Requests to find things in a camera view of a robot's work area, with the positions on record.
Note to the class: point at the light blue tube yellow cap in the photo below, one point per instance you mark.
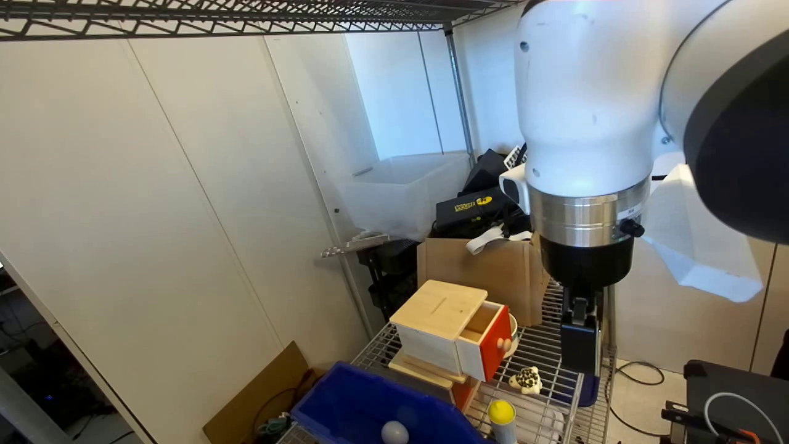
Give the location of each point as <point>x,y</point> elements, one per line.
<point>502,414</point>

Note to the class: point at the red drawer with wooden knob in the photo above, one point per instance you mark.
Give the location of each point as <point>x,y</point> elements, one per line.
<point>462,394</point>
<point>494,341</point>

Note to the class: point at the black case yellow logo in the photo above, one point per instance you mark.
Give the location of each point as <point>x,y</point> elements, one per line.
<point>471,208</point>

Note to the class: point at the wooden two-drawer cabinet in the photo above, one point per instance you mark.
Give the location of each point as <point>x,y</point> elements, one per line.
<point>436,316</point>

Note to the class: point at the blue plastic bin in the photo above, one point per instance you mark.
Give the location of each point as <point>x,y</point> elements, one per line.
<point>353,408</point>

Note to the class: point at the clear plastic storage bin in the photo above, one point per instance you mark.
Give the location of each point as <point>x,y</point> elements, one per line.
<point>396,198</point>

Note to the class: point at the white keyboard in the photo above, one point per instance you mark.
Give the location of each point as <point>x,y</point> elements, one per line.
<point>513,156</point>

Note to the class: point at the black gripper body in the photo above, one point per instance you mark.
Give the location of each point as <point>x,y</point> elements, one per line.
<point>581,337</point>

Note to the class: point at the brown flat board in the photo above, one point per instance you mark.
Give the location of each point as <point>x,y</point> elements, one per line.
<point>254,403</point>

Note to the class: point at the brown cardboard box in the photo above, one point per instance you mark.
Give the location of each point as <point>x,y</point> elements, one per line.
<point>484,274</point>

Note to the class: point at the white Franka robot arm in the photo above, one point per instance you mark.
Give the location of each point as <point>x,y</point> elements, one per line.
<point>608,125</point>

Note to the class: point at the black fabric bundle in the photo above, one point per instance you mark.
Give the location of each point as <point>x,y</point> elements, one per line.
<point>484,174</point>

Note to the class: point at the black white spotted toy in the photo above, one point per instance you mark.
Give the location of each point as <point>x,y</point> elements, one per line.
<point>526,380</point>

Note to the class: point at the black boxy object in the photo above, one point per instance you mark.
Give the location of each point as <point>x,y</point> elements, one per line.
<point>390,272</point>

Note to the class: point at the silver metal rail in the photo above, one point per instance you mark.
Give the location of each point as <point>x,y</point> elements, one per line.
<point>353,246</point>

